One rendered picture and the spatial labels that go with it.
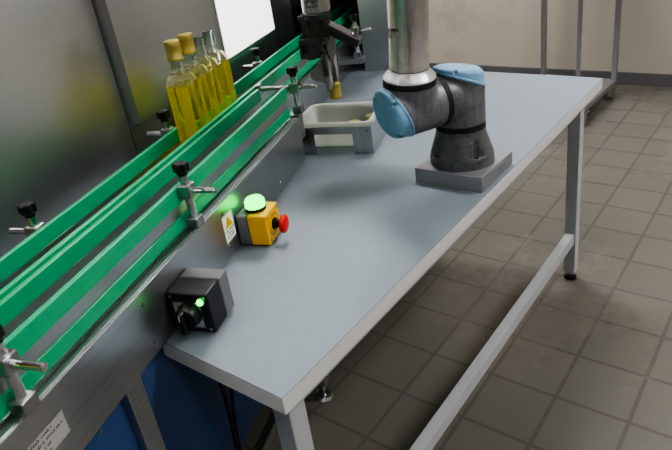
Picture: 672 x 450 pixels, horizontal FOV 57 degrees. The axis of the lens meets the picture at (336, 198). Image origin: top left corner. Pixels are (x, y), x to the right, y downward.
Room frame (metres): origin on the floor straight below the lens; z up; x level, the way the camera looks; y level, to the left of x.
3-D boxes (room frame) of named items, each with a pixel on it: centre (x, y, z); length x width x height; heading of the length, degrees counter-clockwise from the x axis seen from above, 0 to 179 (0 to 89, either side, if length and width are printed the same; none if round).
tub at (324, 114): (1.69, -0.05, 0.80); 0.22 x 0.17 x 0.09; 70
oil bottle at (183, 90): (1.39, 0.30, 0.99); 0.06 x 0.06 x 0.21; 71
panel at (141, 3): (1.84, 0.28, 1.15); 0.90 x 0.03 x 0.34; 160
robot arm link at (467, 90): (1.37, -0.31, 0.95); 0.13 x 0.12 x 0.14; 115
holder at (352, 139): (1.70, -0.02, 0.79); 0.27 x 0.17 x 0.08; 70
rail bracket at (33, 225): (0.97, 0.53, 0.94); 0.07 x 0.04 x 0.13; 70
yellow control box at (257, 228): (1.19, 0.17, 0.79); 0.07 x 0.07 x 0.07; 70
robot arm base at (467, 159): (1.37, -0.32, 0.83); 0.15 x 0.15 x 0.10
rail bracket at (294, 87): (1.62, 0.09, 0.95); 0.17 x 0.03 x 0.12; 70
